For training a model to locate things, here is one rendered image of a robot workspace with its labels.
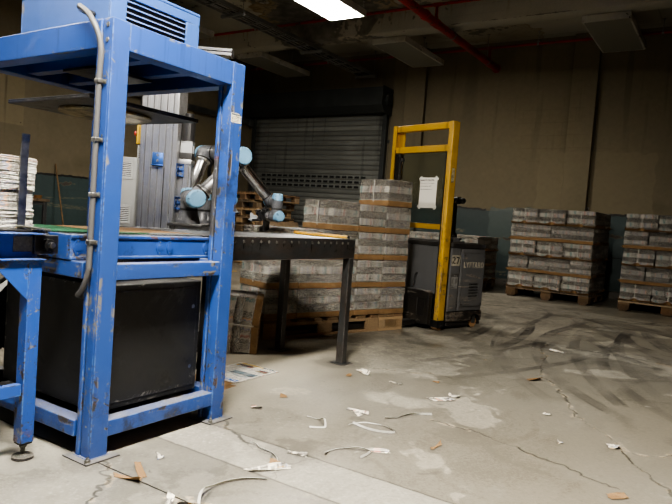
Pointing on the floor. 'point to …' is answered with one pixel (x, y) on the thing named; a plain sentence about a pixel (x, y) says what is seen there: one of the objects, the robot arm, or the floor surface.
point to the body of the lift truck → (459, 287)
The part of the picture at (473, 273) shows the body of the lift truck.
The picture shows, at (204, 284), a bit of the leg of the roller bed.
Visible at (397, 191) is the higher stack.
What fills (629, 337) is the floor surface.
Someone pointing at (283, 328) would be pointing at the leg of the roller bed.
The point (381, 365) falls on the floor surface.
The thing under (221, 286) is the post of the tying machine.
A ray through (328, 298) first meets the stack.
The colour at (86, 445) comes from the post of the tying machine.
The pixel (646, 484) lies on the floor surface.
